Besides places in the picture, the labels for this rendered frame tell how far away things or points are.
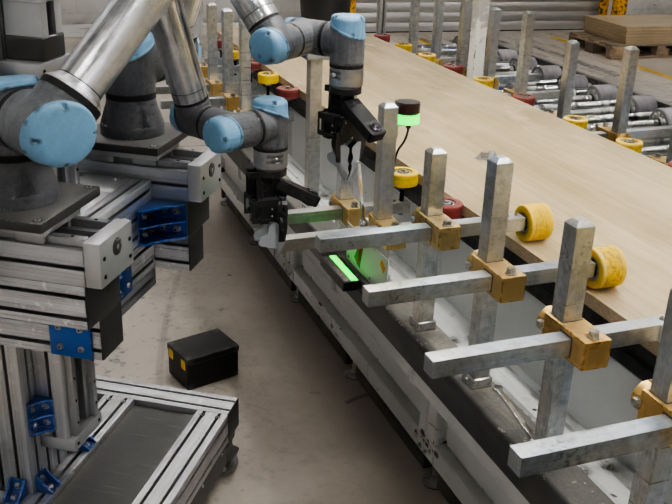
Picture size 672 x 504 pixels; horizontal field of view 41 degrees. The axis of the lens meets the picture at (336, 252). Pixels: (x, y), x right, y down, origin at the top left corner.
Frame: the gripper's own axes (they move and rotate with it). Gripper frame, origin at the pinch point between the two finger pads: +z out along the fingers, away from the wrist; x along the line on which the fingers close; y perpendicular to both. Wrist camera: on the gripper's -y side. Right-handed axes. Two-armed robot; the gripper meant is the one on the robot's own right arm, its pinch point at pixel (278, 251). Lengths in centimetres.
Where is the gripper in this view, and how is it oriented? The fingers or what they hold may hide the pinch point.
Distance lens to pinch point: 204.8
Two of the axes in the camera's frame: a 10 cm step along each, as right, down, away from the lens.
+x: 3.5, 3.8, -8.6
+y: -9.4, 1.1, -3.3
